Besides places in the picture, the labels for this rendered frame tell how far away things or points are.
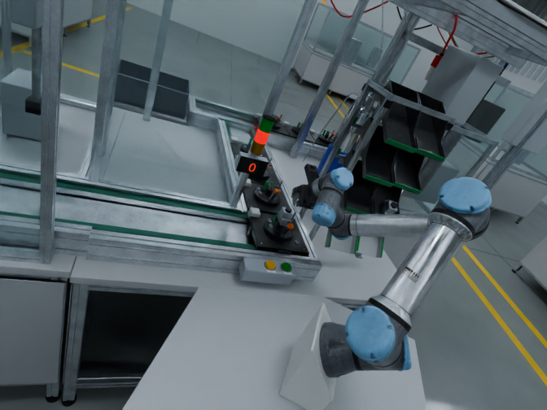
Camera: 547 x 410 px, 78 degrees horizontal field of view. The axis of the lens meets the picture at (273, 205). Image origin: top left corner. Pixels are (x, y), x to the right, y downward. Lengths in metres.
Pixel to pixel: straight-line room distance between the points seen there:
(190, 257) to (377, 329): 0.72
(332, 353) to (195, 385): 0.39
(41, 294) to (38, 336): 0.24
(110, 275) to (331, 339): 0.74
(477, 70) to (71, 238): 2.22
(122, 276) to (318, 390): 0.72
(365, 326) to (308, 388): 0.31
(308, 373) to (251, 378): 0.19
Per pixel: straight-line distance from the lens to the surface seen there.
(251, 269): 1.27
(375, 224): 1.14
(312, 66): 10.02
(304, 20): 1.30
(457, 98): 2.41
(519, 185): 7.24
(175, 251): 1.26
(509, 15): 2.26
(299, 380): 1.08
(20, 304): 1.44
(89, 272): 1.27
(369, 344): 0.86
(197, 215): 1.50
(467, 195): 0.97
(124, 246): 1.26
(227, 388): 1.11
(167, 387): 1.07
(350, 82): 10.42
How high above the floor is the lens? 1.80
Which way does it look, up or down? 30 degrees down
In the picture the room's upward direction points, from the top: 25 degrees clockwise
